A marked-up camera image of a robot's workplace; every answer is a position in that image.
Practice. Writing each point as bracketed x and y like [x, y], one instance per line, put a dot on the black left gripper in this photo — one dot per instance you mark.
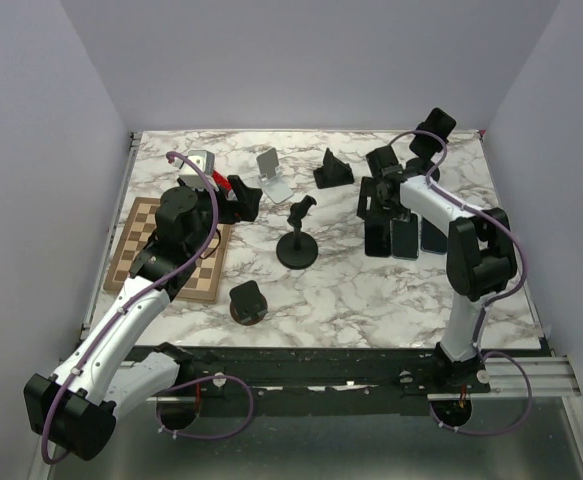
[247, 207]

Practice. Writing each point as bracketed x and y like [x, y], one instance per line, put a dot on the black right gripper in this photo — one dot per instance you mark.
[369, 188]

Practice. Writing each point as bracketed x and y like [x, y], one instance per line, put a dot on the teal phone with dark screen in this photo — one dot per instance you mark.
[405, 237]

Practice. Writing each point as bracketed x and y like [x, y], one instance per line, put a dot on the black round base clamp stand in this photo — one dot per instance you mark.
[298, 250]

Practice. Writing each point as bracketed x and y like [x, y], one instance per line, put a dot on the blue phone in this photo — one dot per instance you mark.
[432, 240]

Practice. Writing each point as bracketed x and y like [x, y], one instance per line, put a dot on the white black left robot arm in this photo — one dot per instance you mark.
[78, 406]

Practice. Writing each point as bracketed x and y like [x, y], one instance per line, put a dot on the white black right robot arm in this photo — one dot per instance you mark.
[480, 257]

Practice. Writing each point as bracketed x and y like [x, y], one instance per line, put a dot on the silver folding phone stand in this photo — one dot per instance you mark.
[270, 180]

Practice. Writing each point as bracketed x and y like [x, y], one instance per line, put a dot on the black wedge phone stand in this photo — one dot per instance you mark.
[333, 172]

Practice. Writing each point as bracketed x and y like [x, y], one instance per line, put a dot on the small black stand brown base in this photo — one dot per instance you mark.
[248, 306]

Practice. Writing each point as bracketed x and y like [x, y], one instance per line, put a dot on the aluminium strip table left edge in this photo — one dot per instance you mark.
[135, 140]

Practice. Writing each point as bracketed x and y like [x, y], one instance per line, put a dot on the red handle silver microphone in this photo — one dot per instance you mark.
[224, 185]

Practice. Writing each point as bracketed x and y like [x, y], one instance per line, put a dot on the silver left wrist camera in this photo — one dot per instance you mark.
[204, 161]

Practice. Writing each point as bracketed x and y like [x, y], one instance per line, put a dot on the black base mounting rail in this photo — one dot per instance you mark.
[322, 382]

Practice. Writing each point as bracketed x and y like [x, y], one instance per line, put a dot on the aluminium extrusion rail right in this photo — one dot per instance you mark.
[548, 377]

